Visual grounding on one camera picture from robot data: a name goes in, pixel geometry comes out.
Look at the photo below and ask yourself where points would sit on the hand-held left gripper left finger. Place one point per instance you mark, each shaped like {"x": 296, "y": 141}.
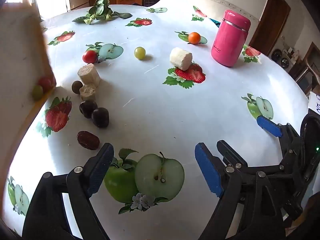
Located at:
{"x": 100, "y": 172}

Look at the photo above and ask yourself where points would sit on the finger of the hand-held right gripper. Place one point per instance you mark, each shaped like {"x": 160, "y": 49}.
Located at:
{"x": 268, "y": 127}
{"x": 231, "y": 152}

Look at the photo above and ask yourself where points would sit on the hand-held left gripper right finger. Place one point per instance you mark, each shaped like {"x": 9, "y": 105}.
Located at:
{"x": 208, "y": 170}

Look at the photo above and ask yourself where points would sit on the long peeled sugarcane piece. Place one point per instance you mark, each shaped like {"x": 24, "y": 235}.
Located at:
{"x": 180, "y": 58}

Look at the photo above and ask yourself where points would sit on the red date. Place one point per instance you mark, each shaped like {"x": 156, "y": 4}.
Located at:
{"x": 87, "y": 140}

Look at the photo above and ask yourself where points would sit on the white paper sheet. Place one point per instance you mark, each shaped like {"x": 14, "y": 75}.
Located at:
{"x": 315, "y": 101}

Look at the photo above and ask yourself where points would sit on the dark purple plum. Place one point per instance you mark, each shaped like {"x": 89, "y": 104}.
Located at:
{"x": 100, "y": 117}
{"x": 88, "y": 108}

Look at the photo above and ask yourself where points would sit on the round black speakers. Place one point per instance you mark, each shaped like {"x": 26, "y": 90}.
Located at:
{"x": 281, "y": 57}

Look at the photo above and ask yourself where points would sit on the brown wooden furniture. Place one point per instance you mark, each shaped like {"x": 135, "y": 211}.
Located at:
{"x": 310, "y": 65}

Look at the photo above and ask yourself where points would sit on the fruit-print plastic tablecloth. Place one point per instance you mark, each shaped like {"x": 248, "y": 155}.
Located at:
{"x": 150, "y": 105}

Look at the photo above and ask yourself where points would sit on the brown longan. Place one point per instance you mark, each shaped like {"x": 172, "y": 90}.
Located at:
{"x": 76, "y": 87}

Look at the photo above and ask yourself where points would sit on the pink thermos flask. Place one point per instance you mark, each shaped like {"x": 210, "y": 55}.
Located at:
{"x": 230, "y": 40}

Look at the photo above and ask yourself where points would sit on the green grape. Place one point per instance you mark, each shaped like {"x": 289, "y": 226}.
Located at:
{"x": 37, "y": 92}
{"x": 139, "y": 53}

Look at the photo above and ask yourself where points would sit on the brown wooden door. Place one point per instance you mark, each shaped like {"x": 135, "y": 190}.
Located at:
{"x": 271, "y": 22}

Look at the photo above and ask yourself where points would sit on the red cherry tomato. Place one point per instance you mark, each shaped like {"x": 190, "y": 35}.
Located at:
{"x": 45, "y": 83}
{"x": 89, "y": 57}

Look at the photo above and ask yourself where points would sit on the orange tangerine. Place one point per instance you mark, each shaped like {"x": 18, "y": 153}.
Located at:
{"x": 194, "y": 37}

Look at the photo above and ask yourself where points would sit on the blue flat item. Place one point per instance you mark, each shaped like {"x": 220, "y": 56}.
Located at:
{"x": 214, "y": 22}

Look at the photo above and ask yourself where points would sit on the leafy green vegetable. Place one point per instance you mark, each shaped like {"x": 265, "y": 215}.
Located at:
{"x": 98, "y": 11}

